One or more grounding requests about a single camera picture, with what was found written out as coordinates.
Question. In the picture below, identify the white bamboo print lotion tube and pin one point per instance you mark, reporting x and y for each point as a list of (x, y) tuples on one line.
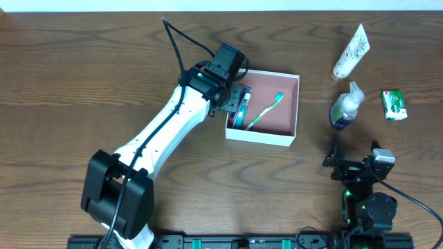
[(356, 49)]

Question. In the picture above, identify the green soap bar pack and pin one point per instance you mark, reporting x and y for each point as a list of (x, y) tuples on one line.
[(393, 105)]

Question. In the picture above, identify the blue disposable razor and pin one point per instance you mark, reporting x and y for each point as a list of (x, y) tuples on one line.
[(244, 89)]

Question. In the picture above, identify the clear pump bottle blue liquid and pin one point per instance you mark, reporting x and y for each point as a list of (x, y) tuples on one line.
[(345, 109)]

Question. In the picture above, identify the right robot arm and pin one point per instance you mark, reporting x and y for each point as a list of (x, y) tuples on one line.
[(368, 214)]

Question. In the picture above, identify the white teal toothpaste tube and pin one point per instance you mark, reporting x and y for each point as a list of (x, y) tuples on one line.
[(239, 119)]

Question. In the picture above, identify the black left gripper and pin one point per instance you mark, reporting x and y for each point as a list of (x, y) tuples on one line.
[(235, 95)]

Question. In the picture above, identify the white box with pink interior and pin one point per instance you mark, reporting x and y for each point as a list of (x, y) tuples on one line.
[(279, 125)]

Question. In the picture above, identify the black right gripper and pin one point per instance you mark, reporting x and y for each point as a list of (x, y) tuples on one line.
[(351, 167)]

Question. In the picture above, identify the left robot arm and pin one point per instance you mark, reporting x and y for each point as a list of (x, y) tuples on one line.
[(118, 189)]

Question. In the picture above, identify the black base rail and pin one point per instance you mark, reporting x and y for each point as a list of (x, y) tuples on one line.
[(304, 240)]

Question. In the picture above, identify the green white toothbrush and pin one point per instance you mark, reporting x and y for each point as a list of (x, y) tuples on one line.
[(277, 98)]

